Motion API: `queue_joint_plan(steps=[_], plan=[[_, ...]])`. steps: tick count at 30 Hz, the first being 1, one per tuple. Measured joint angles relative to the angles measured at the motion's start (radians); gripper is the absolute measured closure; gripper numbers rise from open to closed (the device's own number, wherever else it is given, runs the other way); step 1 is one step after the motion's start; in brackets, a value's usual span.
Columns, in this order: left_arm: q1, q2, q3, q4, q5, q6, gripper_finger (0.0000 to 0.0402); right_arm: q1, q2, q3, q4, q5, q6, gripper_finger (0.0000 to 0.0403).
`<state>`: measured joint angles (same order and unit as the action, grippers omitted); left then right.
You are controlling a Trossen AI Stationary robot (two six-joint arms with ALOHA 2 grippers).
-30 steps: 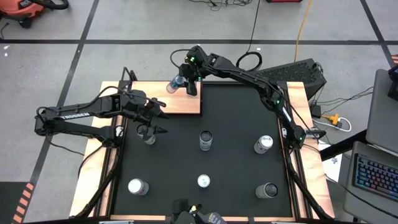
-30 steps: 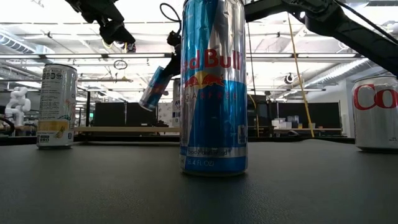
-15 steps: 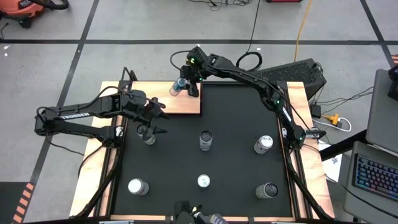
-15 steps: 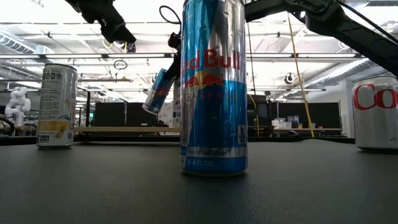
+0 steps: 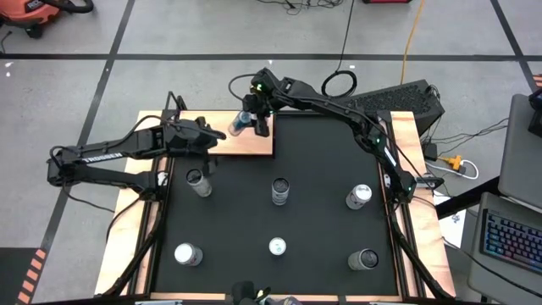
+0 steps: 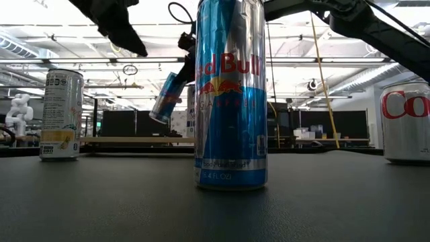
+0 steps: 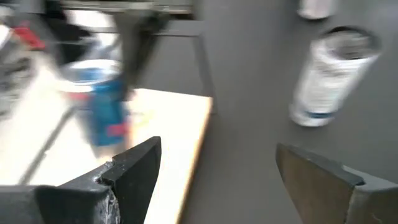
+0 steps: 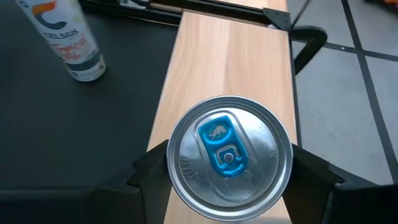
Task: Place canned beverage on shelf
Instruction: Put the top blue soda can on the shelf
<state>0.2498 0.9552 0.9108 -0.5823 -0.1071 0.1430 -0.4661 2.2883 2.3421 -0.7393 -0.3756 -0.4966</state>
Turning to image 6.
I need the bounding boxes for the speckled white panel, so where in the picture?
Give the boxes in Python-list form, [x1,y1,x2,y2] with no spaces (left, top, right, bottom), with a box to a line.
[169,116,187,138]

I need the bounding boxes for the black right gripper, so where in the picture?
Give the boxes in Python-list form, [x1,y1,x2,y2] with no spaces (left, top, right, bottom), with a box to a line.
[174,30,196,85]

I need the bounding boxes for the black table mat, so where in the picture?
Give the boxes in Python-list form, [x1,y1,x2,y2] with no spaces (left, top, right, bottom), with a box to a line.
[0,149,430,242]

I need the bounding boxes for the yellow hanging cable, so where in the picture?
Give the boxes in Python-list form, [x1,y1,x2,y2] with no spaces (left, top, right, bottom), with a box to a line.
[308,11,341,149]

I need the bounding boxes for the hanging black ring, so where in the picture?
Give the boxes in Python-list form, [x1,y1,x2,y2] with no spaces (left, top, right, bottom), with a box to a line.
[122,64,139,77]

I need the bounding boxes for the white Celsius Arctic Vibe can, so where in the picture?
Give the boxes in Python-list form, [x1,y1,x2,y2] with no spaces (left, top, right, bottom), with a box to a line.
[186,85,196,138]

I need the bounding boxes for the white storage boxes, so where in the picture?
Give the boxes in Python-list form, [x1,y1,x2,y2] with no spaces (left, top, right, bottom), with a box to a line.
[294,124,325,140]

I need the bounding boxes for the silver Diet Coke can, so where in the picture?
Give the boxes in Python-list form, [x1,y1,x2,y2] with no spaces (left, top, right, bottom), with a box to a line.
[380,81,430,165]

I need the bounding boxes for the black metal shelf frame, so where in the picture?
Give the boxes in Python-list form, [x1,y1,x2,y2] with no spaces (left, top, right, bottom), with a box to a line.
[83,93,98,149]

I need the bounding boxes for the white Celsius pineapple can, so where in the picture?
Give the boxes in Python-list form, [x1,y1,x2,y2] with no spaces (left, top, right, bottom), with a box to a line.
[38,69,85,162]

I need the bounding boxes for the blue silver Red Bull can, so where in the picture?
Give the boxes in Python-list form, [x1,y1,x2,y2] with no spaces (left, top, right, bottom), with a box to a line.
[148,71,187,125]
[193,0,269,192]

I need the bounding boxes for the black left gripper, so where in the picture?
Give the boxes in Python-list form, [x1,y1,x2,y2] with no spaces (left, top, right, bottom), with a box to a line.
[69,0,148,57]

